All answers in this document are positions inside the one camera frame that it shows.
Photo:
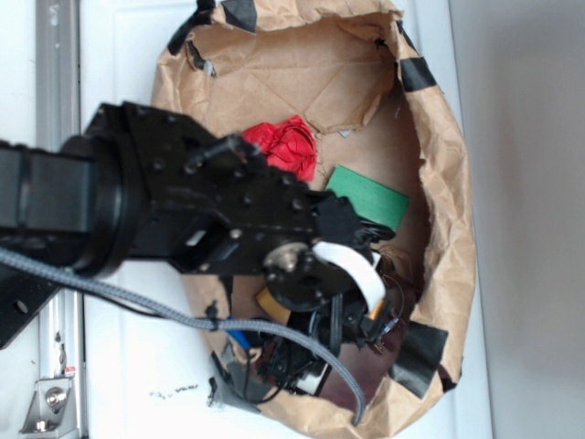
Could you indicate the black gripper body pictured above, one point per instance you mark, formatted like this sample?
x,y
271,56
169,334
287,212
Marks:
x,y
214,206

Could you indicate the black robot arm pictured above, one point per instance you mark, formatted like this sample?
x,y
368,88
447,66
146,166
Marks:
x,y
79,208

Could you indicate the crumpled red paper ball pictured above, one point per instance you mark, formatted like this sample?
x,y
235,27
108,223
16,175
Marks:
x,y
289,146

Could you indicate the yellow sponge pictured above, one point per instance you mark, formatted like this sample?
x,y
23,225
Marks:
x,y
272,307

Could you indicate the green rectangular block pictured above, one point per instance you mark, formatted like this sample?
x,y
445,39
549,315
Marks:
x,y
370,199

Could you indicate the brown paper bag bin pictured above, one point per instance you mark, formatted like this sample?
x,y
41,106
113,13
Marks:
x,y
350,71

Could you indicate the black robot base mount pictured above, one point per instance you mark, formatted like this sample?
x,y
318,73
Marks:
x,y
22,296

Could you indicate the aluminium extrusion rail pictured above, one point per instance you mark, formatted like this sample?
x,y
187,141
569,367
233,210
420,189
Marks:
x,y
60,322

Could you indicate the silver corner bracket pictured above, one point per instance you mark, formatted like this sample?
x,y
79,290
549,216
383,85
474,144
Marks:
x,y
52,411

